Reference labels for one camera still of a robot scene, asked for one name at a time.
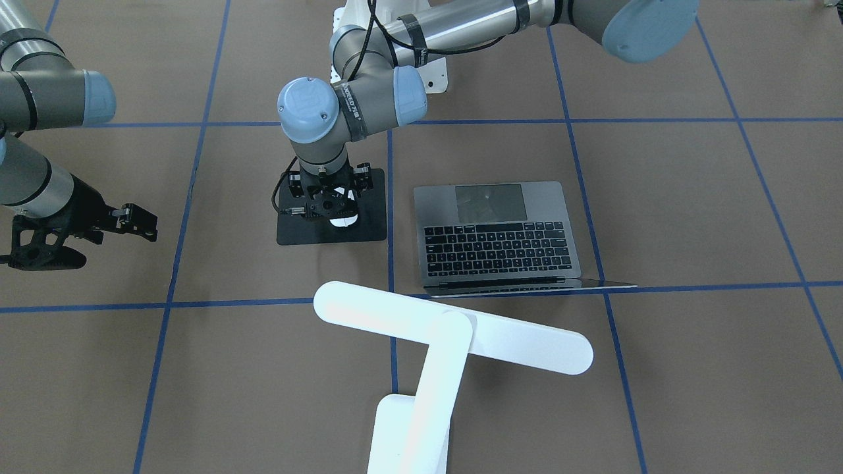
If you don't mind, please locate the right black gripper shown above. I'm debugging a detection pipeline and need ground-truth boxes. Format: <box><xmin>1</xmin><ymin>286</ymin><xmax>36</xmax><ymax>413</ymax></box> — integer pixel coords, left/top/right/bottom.
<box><xmin>63</xmin><ymin>176</ymin><xmax>159</xmax><ymax>242</ymax></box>

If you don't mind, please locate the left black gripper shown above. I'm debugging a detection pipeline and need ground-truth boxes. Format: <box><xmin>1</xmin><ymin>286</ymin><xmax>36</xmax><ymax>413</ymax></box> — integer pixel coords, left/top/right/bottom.
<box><xmin>287</xmin><ymin>163</ymin><xmax>373</xmax><ymax>202</ymax></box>

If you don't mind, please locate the white computer mouse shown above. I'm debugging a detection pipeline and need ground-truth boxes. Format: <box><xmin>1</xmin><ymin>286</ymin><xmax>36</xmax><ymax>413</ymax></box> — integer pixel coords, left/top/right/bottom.
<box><xmin>329</xmin><ymin>186</ymin><xmax>359</xmax><ymax>229</ymax></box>

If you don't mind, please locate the black mouse pad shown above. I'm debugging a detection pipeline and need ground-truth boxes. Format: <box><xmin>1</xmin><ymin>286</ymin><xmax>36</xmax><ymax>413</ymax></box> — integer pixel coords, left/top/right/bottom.
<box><xmin>276</xmin><ymin>169</ymin><xmax>387</xmax><ymax>246</ymax></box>

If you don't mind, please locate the grey laptop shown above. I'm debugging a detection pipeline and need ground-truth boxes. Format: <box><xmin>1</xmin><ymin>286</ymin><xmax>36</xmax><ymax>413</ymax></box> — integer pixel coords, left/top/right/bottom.
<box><xmin>414</xmin><ymin>181</ymin><xmax>627</xmax><ymax>298</ymax></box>

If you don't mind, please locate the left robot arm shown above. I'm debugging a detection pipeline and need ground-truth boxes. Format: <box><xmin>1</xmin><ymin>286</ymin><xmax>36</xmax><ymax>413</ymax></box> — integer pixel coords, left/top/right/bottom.
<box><xmin>271</xmin><ymin>1</ymin><xmax>699</xmax><ymax>219</ymax></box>

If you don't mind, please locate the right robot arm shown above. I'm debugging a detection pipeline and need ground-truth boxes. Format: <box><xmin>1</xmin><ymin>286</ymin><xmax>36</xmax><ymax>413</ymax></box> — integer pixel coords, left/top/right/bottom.
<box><xmin>2</xmin><ymin>1</ymin><xmax>157</xmax><ymax>243</ymax></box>

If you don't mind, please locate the white desk lamp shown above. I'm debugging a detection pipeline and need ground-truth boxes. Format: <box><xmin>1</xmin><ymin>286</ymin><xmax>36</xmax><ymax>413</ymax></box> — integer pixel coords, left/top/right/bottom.
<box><xmin>313</xmin><ymin>281</ymin><xmax>593</xmax><ymax>473</ymax></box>

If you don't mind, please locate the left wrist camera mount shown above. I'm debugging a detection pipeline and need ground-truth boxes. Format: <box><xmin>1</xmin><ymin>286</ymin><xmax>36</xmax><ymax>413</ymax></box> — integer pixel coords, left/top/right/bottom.
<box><xmin>284</xmin><ymin>193</ymin><xmax>335</xmax><ymax>220</ymax></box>

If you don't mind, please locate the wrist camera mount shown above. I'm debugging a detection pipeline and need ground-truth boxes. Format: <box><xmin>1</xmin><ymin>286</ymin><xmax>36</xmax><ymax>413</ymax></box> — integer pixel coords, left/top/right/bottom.
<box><xmin>284</xmin><ymin>193</ymin><xmax>335</xmax><ymax>220</ymax></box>
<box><xmin>1</xmin><ymin>214</ymin><xmax>87</xmax><ymax>272</ymax></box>

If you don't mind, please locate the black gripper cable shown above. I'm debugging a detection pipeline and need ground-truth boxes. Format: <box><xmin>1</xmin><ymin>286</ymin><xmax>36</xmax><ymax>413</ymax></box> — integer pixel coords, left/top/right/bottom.
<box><xmin>271</xmin><ymin>157</ymin><xmax>304</xmax><ymax>217</ymax></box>

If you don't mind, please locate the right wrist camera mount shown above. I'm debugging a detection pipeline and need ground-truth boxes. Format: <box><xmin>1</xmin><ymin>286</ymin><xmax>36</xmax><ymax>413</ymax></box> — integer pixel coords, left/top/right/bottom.
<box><xmin>1</xmin><ymin>214</ymin><xmax>87</xmax><ymax>272</ymax></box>

